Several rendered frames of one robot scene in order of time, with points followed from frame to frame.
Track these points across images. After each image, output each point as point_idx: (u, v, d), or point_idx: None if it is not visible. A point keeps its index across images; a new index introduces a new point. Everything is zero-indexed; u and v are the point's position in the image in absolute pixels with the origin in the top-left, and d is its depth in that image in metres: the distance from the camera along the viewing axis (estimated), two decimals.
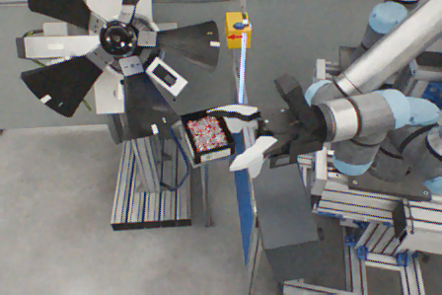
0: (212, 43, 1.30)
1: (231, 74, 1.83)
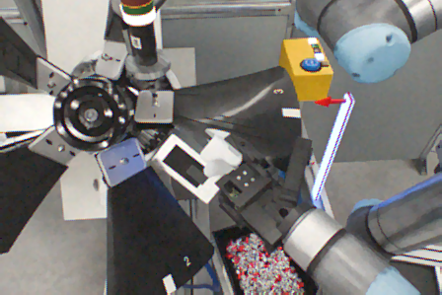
0: (286, 111, 0.64)
1: None
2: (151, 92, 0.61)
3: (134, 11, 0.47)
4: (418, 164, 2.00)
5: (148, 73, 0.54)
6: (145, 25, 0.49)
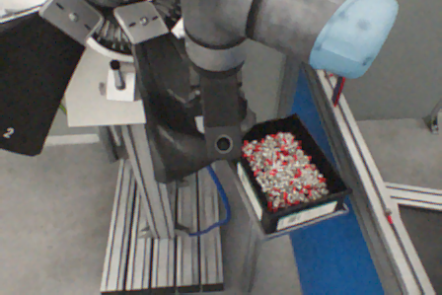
0: None
1: (294, 58, 1.13)
2: None
3: None
4: (429, 123, 1.95)
5: None
6: None
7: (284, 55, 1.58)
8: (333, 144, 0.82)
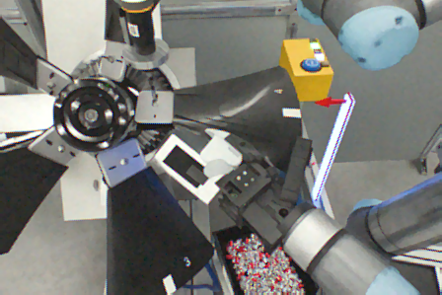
0: (168, 280, 0.66)
1: None
2: (152, 86, 0.59)
3: None
4: (418, 164, 2.00)
5: (146, 62, 0.52)
6: (143, 11, 0.48)
7: None
8: None
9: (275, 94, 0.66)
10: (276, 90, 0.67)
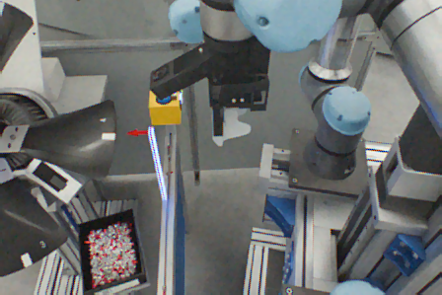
0: (25, 257, 0.95)
1: None
2: None
3: None
4: None
5: None
6: None
7: (189, 121, 1.92)
8: None
9: (100, 122, 0.94)
10: (102, 119, 0.94)
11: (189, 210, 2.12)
